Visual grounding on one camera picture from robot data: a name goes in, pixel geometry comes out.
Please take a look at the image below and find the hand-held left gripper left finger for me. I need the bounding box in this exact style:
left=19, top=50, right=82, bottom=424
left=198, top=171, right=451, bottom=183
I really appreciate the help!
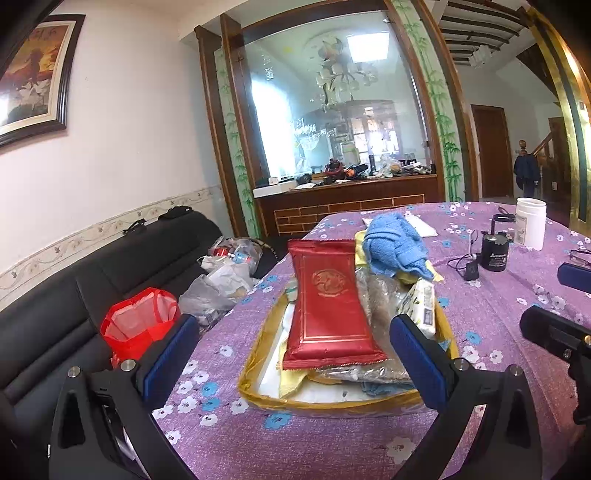
left=48, top=314, right=200, bottom=480

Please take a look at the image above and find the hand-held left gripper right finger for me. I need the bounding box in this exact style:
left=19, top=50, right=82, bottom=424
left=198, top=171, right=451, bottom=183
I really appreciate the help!
left=389, top=315, right=543, bottom=480

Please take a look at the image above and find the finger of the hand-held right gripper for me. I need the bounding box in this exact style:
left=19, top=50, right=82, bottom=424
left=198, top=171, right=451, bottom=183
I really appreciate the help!
left=519, top=305, right=591, bottom=364
left=557, top=262, right=591, bottom=294

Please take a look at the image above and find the tissue pack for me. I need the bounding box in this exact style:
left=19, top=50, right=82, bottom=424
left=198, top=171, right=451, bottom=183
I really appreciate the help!
left=397, top=279, right=437, bottom=340

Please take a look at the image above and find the clear plastic packet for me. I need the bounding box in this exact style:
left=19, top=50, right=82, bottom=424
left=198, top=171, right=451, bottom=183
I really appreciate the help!
left=318, top=265, right=416, bottom=384

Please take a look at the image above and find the yellow taped foam box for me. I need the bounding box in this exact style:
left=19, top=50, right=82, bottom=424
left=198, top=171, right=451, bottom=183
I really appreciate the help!
left=238, top=272, right=460, bottom=418

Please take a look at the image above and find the red packet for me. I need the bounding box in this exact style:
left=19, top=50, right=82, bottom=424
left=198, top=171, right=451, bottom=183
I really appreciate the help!
left=281, top=239, right=389, bottom=371

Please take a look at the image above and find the blue towel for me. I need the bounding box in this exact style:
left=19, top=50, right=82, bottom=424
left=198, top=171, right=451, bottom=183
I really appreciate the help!
left=361, top=212, right=435, bottom=281

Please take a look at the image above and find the yellow pad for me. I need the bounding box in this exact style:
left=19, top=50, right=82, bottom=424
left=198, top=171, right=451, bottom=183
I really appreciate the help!
left=277, top=367, right=310, bottom=400

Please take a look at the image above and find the red plastic bag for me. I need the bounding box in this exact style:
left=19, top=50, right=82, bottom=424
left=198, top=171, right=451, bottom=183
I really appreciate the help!
left=100, top=287, right=182, bottom=370

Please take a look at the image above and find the purple floral tablecloth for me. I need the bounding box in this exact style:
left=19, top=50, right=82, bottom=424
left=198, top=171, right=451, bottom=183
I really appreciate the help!
left=152, top=200, right=591, bottom=480

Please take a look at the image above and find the white plastic jar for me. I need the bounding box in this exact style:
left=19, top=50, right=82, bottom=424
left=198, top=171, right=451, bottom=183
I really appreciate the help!
left=515, top=197, right=547, bottom=251

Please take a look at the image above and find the white plastic bag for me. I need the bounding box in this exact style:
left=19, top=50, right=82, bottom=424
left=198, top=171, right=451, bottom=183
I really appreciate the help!
left=178, top=265, right=259, bottom=328

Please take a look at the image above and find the black cup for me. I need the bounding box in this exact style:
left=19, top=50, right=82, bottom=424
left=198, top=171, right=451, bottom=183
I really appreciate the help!
left=480, top=213, right=514, bottom=272

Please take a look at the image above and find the clear plastic bag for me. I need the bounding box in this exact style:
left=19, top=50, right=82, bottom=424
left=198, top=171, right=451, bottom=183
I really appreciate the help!
left=198, top=236, right=264, bottom=278

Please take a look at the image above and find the wooden staircase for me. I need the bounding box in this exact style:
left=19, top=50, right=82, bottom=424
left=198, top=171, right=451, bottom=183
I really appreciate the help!
left=531, top=115, right=573, bottom=217

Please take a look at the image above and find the wooden door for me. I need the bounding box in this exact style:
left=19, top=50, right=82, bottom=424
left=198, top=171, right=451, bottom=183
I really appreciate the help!
left=471, top=105, right=514, bottom=199

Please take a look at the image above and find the wooden cabinet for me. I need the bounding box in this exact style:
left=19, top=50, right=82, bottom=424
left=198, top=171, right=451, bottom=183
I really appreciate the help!
left=253, top=173, right=439, bottom=237

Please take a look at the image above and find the glass partition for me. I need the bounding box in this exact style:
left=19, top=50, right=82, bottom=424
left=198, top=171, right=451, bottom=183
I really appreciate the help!
left=240, top=18, right=437, bottom=181

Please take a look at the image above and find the framed painting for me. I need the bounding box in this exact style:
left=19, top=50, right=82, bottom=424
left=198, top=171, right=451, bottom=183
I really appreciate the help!
left=0, top=14, right=87, bottom=148

